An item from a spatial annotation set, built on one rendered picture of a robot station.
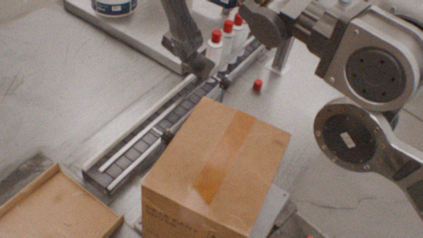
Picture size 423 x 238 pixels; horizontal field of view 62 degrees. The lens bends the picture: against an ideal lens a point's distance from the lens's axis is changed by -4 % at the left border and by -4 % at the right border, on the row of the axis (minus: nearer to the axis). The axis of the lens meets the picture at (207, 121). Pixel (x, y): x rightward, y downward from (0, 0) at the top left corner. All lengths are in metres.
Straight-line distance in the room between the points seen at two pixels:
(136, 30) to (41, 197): 0.77
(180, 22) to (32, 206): 0.64
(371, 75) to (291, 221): 1.30
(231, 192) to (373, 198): 1.71
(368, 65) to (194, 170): 0.41
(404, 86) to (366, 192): 1.86
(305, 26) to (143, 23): 1.05
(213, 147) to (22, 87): 0.81
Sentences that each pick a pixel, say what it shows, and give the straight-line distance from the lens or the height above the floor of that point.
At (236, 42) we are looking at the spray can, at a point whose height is 0.98.
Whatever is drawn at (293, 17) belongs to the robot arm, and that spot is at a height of 1.46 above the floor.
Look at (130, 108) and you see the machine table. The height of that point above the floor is 0.83.
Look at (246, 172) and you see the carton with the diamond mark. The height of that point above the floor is 1.12.
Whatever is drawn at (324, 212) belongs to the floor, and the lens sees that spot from 2.21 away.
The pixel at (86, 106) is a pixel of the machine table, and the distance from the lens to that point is 1.31.
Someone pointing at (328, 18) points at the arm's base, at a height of 1.49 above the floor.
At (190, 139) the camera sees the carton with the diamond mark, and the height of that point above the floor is 1.12.
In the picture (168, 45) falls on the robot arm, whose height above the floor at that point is 1.08.
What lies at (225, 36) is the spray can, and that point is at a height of 1.04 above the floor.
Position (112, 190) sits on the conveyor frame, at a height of 0.86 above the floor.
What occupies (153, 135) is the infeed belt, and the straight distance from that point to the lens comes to 1.14.
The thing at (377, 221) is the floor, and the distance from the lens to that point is 2.34.
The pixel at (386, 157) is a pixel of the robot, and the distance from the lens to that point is 0.93.
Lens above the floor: 1.77
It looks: 48 degrees down
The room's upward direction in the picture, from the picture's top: 11 degrees clockwise
